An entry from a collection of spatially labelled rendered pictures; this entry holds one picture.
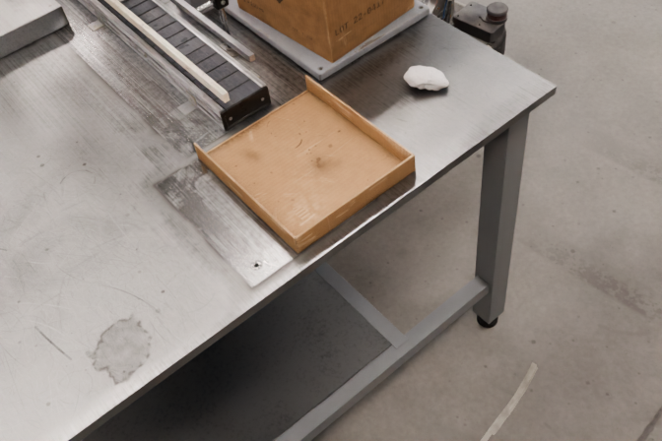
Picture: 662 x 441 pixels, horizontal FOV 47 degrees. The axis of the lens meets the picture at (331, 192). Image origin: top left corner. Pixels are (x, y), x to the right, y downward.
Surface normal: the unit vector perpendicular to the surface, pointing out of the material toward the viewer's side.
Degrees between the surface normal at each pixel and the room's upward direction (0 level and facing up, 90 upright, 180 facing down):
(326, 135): 0
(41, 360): 0
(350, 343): 0
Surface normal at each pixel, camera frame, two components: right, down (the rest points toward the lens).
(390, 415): -0.10, -0.66
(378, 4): 0.69, 0.50
